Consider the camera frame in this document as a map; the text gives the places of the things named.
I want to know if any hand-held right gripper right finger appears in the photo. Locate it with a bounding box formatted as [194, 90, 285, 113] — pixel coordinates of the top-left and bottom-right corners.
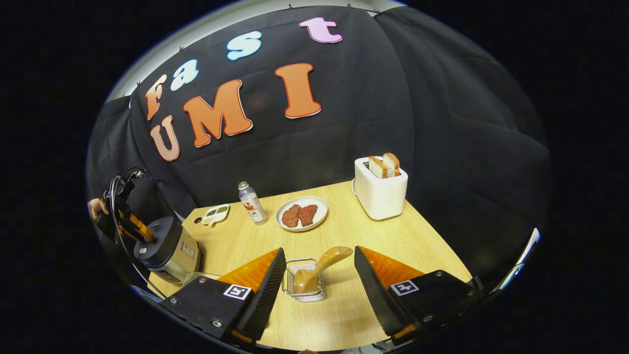
[354, 246, 485, 345]

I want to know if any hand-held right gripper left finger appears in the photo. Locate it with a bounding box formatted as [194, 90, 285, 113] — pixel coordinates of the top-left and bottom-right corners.
[160, 247, 287, 345]

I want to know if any black silver rice cooker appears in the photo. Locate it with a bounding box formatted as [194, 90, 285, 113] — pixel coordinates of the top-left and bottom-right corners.
[134, 215, 202, 285]

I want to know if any metal wire chopstick holder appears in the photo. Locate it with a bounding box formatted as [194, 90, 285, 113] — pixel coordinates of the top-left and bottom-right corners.
[283, 258, 327, 302]

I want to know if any wooden spoon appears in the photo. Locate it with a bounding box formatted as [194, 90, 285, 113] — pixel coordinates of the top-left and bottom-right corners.
[293, 246, 354, 295]

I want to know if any clear glass tray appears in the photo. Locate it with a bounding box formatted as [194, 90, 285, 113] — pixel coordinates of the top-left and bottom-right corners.
[182, 271, 222, 288]

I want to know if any white divided bean dish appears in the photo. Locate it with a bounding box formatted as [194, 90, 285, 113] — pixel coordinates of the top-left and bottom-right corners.
[201, 204, 230, 227]

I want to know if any clear drink bottle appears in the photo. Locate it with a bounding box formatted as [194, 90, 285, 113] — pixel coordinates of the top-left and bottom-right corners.
[238, 181, 268, 225]

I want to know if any white round plate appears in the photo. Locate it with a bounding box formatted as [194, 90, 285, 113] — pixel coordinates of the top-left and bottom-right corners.
[275, 196, 329, 232]

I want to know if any white toaster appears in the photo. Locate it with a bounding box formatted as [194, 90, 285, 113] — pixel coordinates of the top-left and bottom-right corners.
[354, 156, 408, 220]

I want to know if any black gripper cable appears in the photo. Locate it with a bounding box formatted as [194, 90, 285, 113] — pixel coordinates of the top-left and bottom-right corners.
[109, 166, 154, 287]

